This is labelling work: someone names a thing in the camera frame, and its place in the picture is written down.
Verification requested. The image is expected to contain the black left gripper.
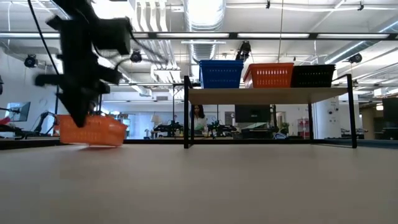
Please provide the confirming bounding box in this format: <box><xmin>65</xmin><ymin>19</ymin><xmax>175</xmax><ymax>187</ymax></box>
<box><xmin>34</xmin><ymin>15</ymin><xmax>122</xmax><ymax>128</ymax></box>

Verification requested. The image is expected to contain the orange plastic basket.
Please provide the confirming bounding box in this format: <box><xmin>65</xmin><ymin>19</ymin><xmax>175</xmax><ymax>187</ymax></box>
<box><xmin>243</xmin><ymin>62</ymin><xmax>295</xmax><ymax>67</ymax></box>
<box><xmin>244</xmin><ymin>65</ymin><xmax>294</xmax><ymax>89</ymax></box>
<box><xmin>57</xmin><ymin>114</ymin><xmax>128</xmax><ymax>147</ymax></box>

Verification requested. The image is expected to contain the blue plastic basket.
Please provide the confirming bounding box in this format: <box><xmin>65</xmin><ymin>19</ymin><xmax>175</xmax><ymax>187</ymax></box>
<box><xmin>199</xmin><ymin>62</ymin><xmax>244</xmax><ymax>67</ymax></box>
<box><xmin>198</xmin><ymin>60</ymin><xmax>244</xmax><ymax>64</ymax></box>
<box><xmin>200</xmin><ymin>64</ymin><xmax>244</xmax><ymax>89</ymax></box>

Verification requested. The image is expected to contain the black plastic basket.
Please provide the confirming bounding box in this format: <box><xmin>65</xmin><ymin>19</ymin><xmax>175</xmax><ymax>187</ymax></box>
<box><xmin>291</xmin><ymin>67</ymin><xmax>335</xmax><ymax>88</ymax></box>
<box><xmin>290</xmin><ymin>64</ymin><xmax>336</xmax><ymax>68</ymax></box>

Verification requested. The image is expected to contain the wooden shelf with black legs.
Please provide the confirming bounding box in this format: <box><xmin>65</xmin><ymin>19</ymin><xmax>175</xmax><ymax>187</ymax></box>
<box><xmin>183</xmin><ymin>73</ymin><xmax>358</xmax><ymax>149</ymax></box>

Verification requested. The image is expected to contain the grey computer monitor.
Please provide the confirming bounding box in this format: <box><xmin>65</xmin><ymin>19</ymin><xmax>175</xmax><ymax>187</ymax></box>
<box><xmin>5</xmin><ymin>101</ymin><xmax>31</xmax><ymax>122</ymax></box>

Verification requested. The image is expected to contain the black round ceiling fixture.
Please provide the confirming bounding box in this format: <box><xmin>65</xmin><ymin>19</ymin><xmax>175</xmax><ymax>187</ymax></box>
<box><xmin>24</xmin><ymin>55</ymin><xmax>38</xmax><ymax>68</ymax></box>
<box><xmin>348</xmin><ymin>52</ymin><xmax>363</xmax><ymax>65</ymax></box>
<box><xmin>129</xmin><ymin>50</ymin><xmax>143</xmax><ymax>63</ymax></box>

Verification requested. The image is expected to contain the person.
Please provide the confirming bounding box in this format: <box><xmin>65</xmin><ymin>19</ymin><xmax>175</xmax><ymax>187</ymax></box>
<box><xmin>190</xmin><ymin>105</ymin><xmax>208</xmax><ymax>136</ymax></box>

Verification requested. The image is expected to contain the black computer monitor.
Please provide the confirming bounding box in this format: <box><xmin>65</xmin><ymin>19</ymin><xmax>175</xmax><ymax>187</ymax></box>
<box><xmin>234</xmin><ymin>105</ymin><xmax>272</xmax><ymax>123</ymax></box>

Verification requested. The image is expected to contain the red cabinet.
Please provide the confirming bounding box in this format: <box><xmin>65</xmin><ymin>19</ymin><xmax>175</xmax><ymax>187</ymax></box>
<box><xmin>297</xmin><ymin>118</ymin><xmax>310</xmax><ymax>139</ymax></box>

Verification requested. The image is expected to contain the grey ceiling pipe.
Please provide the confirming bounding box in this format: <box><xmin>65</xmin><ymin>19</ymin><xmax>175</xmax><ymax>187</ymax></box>
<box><xmin>323</xmin><ymin>15</ymin><xmax>398</xmax><ymax>65</ymax></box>

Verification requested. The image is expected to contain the dark screen panel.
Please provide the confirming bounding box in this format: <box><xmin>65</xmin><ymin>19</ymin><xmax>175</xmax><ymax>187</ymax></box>
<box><xmin>381</xmin><ymin>98</ymin><xmax>398</xmax><ymax>140</ymax></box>

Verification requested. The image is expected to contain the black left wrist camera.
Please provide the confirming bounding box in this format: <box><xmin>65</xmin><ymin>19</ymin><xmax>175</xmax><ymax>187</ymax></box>
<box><xmin>93</xmin><ymin>17</ymin><xmax>132</xmax><ymax>56</ymax></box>

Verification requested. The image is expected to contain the black aluminium rig frame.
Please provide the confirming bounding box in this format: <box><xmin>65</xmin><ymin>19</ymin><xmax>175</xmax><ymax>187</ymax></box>
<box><xmin>0</xmin><ymin>30</ymin><xmax>398</xmax><ymax>150</ymax></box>

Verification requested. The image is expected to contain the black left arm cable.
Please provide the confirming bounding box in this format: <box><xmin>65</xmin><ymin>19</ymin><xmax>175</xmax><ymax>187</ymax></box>
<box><xmin>27</xmin><ymin>0</ymin><xmax>60</xmax><ymax>75</ymax></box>

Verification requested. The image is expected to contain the silver ventilation duct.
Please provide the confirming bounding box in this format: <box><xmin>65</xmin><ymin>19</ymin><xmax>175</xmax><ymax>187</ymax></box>
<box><xmin>182</xmin><ymin>0</ymin><xmax>227</xmax><ymax>63</ymax></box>

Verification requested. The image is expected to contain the black overhead camera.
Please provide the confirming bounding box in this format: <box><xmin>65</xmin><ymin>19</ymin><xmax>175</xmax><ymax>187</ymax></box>
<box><xmin>235</xmin><ymin>40</ymin><xmax>252</xmax><ymax>62</ymax></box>

